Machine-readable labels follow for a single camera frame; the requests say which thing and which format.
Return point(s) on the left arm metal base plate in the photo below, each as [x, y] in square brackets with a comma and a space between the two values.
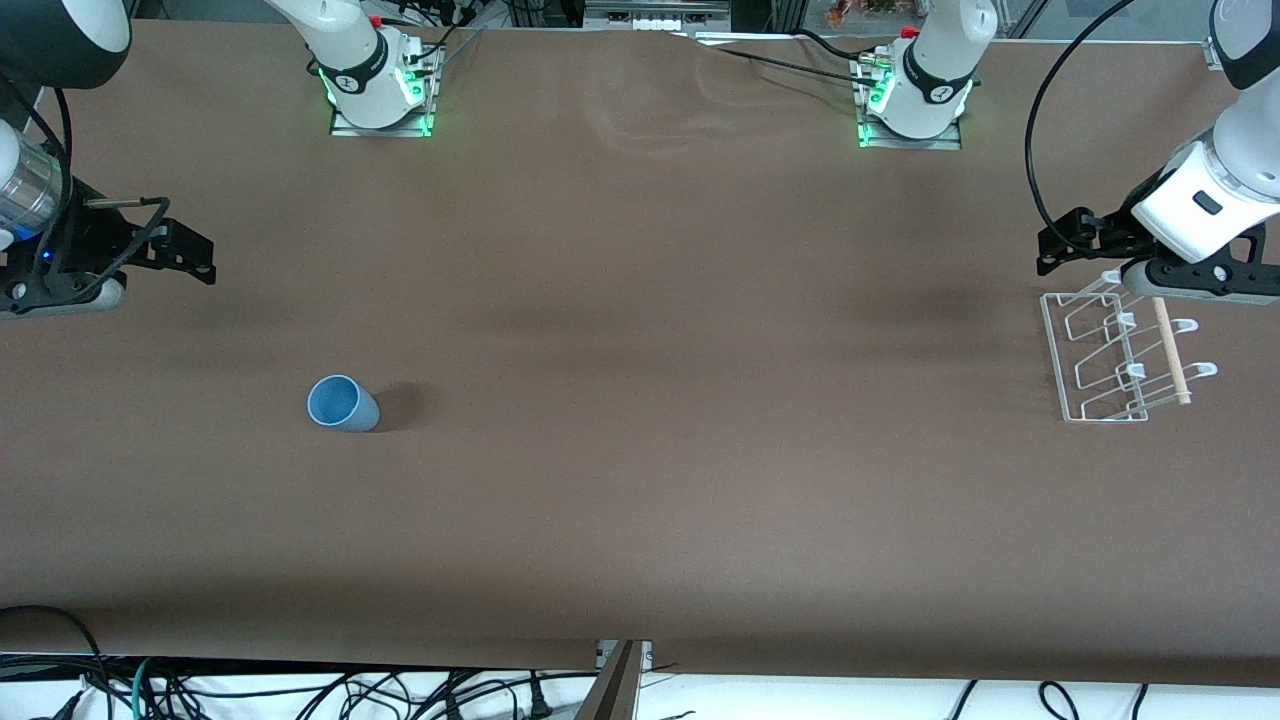
[945, 143]

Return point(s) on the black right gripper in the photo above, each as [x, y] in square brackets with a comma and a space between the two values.
[82, 243]

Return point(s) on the aluminium frame corner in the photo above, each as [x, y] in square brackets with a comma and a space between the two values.
[1213, 55]

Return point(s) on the dark angled bar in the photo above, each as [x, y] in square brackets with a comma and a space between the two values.
[612, 690]

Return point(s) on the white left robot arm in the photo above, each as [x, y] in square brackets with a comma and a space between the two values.
[935, 70]

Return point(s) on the wooden dowel rod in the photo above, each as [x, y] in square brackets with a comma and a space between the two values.
[1170, 350]

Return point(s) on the blue plastic cup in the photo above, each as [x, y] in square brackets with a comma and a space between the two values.
[335, 402]

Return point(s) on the orange background object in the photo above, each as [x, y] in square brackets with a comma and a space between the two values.
[865, 10]

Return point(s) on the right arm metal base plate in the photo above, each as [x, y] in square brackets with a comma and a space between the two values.
[345, 128]

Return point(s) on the brown table cover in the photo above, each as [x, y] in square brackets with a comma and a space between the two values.
[640, 450]

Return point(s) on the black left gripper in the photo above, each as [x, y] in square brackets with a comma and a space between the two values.
[1103, 232]

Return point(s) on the white power strip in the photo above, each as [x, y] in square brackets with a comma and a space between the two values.
[655, 20]

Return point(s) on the grey metal table bracket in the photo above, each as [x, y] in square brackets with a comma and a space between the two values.
[646, 655]

